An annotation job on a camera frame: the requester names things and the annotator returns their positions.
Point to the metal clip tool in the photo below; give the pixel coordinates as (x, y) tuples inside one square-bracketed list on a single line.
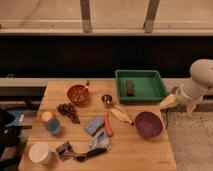
[(65, 151)]

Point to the purple bowl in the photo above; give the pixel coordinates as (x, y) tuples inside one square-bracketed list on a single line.
[(148, 124)]

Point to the orange carrot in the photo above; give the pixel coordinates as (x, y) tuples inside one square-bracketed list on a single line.
[(107, 126)]

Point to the green plastic tray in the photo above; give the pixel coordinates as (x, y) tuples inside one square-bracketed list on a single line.
[(148, 86)]

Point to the dark brown block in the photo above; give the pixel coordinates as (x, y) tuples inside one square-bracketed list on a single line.
[(129, 88)]

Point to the yellow banana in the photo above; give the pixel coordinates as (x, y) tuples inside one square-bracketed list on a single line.
[(121, 114)]

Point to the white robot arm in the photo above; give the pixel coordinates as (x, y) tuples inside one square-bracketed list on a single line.
[(194, 89)]

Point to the white cup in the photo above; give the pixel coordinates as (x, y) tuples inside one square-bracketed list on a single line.
[(40, 153)]

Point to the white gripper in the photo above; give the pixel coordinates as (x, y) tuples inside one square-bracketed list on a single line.
[(181, 97)]

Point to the dark chair with blue item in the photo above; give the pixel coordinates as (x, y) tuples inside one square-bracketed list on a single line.
[(10, 131)]

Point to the blue sponge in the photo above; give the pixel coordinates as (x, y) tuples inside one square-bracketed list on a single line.
[(94, 125)]

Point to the yellow-red apple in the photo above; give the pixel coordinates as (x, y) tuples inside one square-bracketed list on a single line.
[(47, 115)]

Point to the grey-blue towel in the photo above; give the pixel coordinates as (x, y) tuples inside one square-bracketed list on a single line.
[(100, 140)]

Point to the red-brown bowl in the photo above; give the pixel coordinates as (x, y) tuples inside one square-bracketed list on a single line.
[(73, 93)]

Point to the bunch of dark grapes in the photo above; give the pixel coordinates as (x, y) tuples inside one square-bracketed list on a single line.
[(68, 110)]

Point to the spoon in bowl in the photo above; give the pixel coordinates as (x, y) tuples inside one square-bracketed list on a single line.
[(83, 93)]

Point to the small metal cup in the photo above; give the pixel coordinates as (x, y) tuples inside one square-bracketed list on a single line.
[(107, 99)]

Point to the black handled utensil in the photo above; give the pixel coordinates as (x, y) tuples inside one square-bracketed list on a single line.
[(89, 154)]

